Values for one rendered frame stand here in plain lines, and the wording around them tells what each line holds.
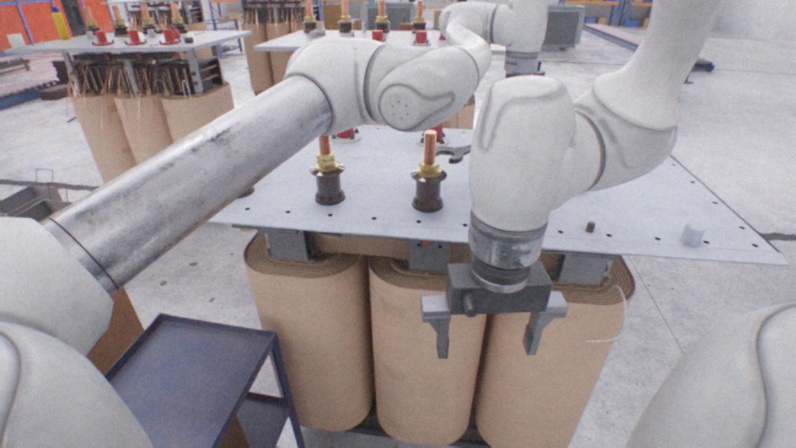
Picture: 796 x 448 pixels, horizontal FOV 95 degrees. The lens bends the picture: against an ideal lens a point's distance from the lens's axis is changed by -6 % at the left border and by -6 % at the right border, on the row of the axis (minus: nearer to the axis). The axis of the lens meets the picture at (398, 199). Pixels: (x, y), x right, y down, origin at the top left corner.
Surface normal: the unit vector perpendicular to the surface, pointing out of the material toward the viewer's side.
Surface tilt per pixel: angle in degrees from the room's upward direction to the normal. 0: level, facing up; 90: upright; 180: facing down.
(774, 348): 53
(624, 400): 0
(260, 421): 0
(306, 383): 90
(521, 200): 95
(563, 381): 90
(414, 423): 90
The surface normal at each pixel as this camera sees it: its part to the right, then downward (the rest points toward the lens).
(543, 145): 0.11, 0.32
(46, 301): 0.90, -0.15
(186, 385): 0.00, -0.87
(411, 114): -0.44, 0.52
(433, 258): -0.14, 0.49
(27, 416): 0.89, -0.44
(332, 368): 0.20, 0.48
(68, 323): 0.95, 0.12
